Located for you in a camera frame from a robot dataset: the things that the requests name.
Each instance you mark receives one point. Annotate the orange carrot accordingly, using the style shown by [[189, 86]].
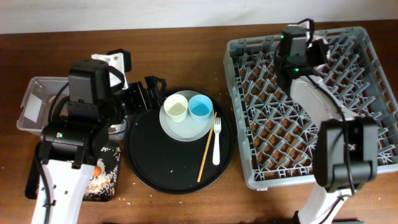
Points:
[[97, 171]]

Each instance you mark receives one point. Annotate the round black serving tray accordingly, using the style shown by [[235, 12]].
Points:
[[172, 166]]

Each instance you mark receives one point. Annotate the wooden chopstick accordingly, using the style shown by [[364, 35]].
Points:
[[206, 150]]

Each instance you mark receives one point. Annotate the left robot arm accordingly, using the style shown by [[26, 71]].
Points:
[[78, 128]]

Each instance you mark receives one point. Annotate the cream cup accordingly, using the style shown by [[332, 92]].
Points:
[[176, 107]]

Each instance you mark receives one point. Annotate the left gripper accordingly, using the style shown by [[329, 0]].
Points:
[[157, 96]]

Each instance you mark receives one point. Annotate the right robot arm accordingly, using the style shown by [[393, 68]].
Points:
[[345, 157]]

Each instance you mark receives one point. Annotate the spilled rice food waste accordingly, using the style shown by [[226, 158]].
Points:
[[103, 188]]

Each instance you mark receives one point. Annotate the clear plastic waste bin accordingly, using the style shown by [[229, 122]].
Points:
[[50, 99]]

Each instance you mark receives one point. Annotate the white label on bin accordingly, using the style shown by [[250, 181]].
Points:
[[33, 107]]

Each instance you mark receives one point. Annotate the pale green plate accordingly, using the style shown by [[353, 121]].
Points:
[[187, 130]]

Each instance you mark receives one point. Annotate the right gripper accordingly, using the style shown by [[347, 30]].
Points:
[[321, 48]]

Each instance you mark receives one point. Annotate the grey dishwasher rack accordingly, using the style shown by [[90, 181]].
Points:
[[276, 137]]

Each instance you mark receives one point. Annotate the light blue cup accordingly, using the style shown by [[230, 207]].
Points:
[[200, 107]]

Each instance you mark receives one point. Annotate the black rectangular tray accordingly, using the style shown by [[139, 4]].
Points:
[[32, 185]]

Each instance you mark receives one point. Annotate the white plastic fork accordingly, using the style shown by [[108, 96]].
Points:
[[216, 147]]

